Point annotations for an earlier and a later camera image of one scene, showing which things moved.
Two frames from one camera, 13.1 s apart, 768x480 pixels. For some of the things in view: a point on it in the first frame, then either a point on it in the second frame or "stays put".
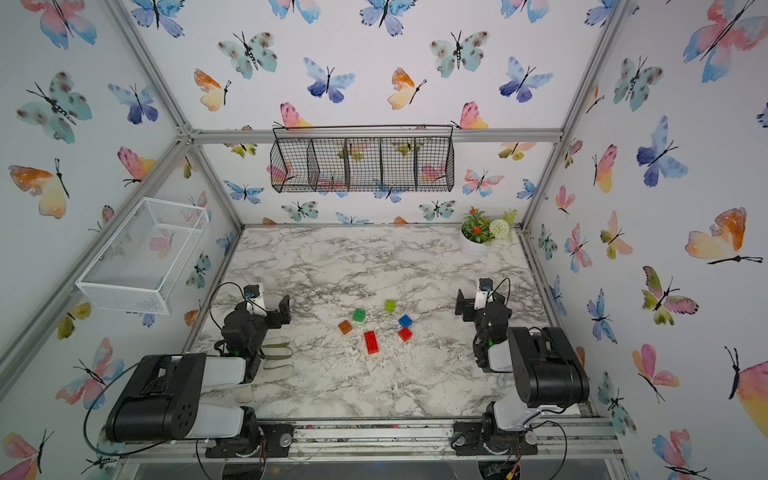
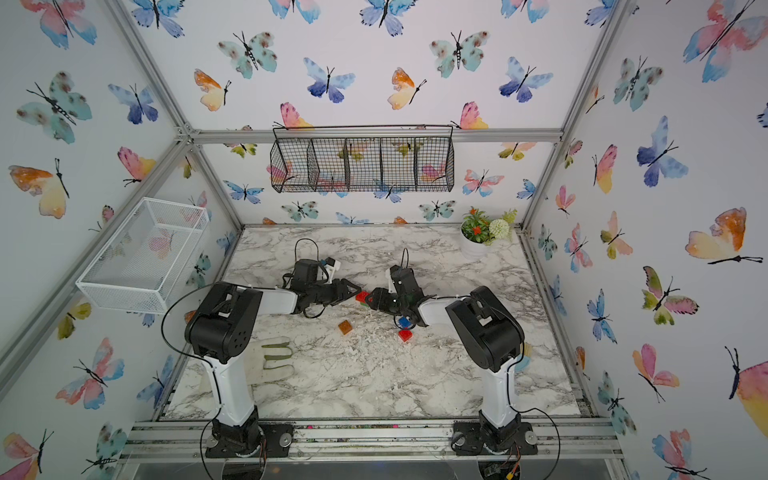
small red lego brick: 405,334 stays put
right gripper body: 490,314 to 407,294
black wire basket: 410,158 stays put
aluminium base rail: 597,440 stays put
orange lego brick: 345,326 stays put
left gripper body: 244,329 to 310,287
